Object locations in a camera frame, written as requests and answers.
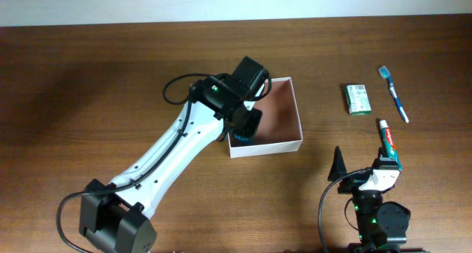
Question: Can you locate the teal mouthwash bottle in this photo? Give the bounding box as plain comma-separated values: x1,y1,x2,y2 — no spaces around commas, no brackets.
234,134,254,144

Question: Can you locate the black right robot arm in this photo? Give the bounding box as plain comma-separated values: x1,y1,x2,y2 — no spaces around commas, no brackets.
327,147,411,253

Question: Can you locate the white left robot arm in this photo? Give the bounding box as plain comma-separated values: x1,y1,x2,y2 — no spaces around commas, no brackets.
79,57,271,253

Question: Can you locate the green red toothpaste tube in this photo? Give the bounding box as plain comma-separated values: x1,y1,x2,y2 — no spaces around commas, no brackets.
379,119,402,170

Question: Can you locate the green and white soap box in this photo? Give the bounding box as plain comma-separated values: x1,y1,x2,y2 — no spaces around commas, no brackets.
344,85,372,115

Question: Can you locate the white cardboard box, brown inside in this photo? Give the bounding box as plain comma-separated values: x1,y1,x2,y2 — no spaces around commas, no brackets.
229,77,303,159

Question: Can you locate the blue and white toothbrush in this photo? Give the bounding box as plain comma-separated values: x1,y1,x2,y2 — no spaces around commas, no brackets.
378,66,409,123

